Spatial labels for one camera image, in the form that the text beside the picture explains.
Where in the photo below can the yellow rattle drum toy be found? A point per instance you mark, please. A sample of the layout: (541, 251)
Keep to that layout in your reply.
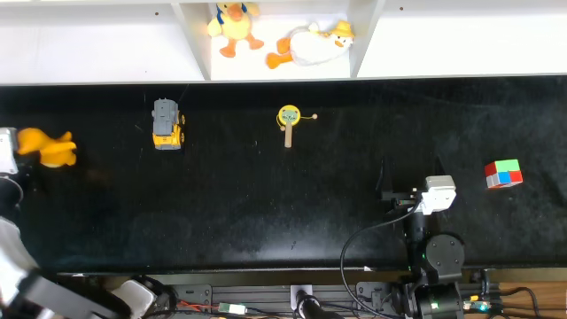
(289, 116)

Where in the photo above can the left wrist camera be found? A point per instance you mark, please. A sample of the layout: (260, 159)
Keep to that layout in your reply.
(6, 150)

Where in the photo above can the white plush duck yellow hat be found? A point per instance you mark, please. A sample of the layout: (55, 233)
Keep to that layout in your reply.
(314, 46)

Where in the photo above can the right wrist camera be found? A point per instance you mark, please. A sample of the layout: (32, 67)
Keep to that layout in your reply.
(438, 192)

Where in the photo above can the white shelf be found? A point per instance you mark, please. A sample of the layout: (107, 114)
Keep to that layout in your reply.
(88, 44)

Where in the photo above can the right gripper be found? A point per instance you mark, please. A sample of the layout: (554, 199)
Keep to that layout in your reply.
(398, 196)

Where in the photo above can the many-coloured puzzle cube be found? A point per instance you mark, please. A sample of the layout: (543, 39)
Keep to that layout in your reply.
(502, 175)

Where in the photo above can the grey and yellow toy truck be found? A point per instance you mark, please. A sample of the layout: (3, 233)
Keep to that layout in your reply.
(166, 124)

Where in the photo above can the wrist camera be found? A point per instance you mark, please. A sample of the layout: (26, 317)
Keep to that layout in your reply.
(438, 192)
(6, 150)

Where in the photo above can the mounting rail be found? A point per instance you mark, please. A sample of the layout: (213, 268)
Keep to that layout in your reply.
(274, 294)

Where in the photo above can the yellow rubber duck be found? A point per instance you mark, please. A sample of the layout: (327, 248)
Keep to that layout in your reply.
(53, 150)

